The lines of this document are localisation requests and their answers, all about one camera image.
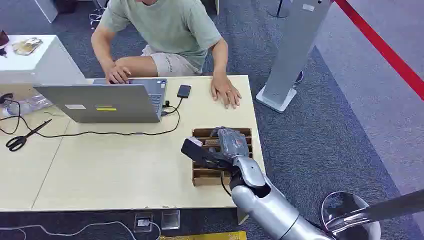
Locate yellowish packet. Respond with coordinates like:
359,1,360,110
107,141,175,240
12,37,44,57

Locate clear plastic bag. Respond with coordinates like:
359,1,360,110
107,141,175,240
1,94,55,117

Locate grey laptop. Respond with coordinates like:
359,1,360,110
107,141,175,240
33,77,168,124

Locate person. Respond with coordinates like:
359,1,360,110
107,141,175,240
90,0,243,110

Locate black scissors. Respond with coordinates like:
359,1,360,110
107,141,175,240
5,118,53,153

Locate dark red object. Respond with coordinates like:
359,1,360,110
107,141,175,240
0,29,10,58

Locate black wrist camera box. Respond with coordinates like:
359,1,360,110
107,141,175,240
180,136,233,172

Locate person's hand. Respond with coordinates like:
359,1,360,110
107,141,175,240
209,74,242,110
105,62,132,85

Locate red barrier belt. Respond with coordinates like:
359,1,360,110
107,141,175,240
333,0,424,102

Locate wooden card box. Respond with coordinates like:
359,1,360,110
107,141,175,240
191,127,255,187

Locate white kiosk stand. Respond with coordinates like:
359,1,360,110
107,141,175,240
255,0,334,114

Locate black smartphone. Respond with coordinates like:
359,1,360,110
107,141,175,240
176,84,193,100

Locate black stanchion base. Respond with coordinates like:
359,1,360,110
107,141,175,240
267,0,294,19

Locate yellow flat object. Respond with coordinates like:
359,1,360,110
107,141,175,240
160,230,248,240

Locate white cabinet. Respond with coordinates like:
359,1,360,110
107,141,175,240
0,34,88,100

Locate person's left hand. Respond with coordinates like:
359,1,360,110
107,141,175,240
209,74,242,110

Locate chrome stanchion post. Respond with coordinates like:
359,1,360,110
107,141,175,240
319,188,424,240

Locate white floor cable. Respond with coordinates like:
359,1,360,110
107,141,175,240
0,220,162,240

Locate person's right hand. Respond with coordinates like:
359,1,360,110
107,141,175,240
105,62,132,85

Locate white furniture panel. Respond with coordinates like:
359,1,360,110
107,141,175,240
34,0,59,24

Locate long black cable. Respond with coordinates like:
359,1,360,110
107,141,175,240
0,97,184,139

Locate chrome chair legs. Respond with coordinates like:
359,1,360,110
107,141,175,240
88,0,109,30

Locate floor power socket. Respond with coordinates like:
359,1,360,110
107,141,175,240
133,213,155,234

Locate black robot wrist cable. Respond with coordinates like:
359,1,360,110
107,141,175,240
219,170,233,198

